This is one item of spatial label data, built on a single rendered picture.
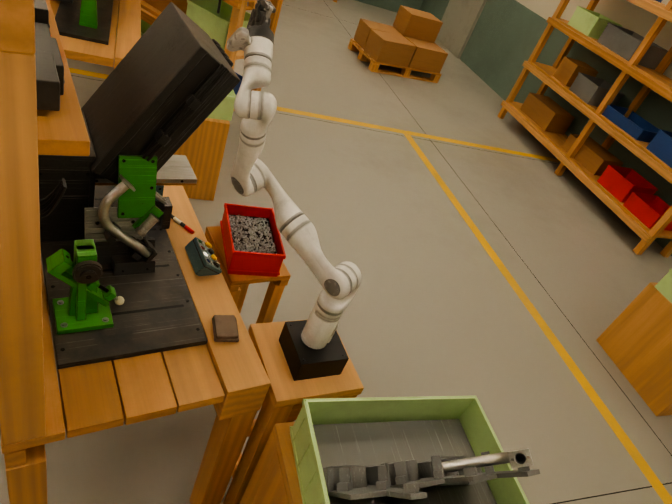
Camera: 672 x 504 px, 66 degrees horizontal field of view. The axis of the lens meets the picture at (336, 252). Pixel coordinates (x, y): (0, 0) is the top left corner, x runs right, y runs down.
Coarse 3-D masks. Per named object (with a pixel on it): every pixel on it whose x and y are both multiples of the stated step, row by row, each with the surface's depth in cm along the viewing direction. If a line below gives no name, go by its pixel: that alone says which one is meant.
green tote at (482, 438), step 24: (312, 408) 153; (336, 408) 156; (360, 408) 160; (384, 408) 163; (408, 408) 167; (432, 408) 171; (456, 408) 175; (480, 408) 170; (312, 432) 143; (480, 432) 169; (312, 456) 141; (312, 480) 140; (504, 480) 157
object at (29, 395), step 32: (0, 64) 70; (32, 64) 71; (0, 96) 72; (32, 96) 74; (0, 128) 75; (32, 128) 77; (0, 160) 78; (32, 160) 80; (0, 192) 81; (32, 192) 84; (0, 224) 85; (32, 224) 88; (0, 256) 89; (32, 256) 92; (0, 288) 93; (32, 288) 96; (0, 320) 98; (32, 320) 101; (0, 352) 103; (32, 352) 107; (0, 384) 109; (32, 384) 113; (0, 416) 116; (32, 416) 120
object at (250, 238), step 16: (224, 208) 217; (240, 208) 221; (256, 208) 223; (272, 208) 226; (224, 224) 217; (240, 224) 216; (256, 224) 221; (272, 224) 223; (224, 240) 214; (240, 240) 210; (256, 240) 211; (272, 240) 215; (240, 256) 199; (256, 256) 201; (272, 256) 203; (240, 272) 204; (256, 272) 206; (272, 272) 209
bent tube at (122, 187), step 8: (120, 176) 160; (120, 184) 160; (128, 184) 160; (112, 192) 160; (120, 192) 160; (104, 200) 160; (112, 200) 160; (104, 208) 160; (104, 216) 161; (104, 224) 162; (112, 224) 164; (112, 232) 165; (120, 232) 166; (120, 240) 168; (128, 240) 169; (136, 240) 172; (136, 248) 171; (144, 248) 173; (144, 256) 175
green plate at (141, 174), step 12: (120, 156) 159; (132, 156) 161; (156, 156) 165; (120, 168) 160; (132, 168) 162; (144, 168) 164; (156, 168) 166; (120, 180) 162; (132, 180) 164; (144, 180) 166; (132, 192) 166; (144, 192) 168; (120, 204) 166; (132, 204) 168; (144, 204) 170; (120, 216) 167; (132, 216) 169
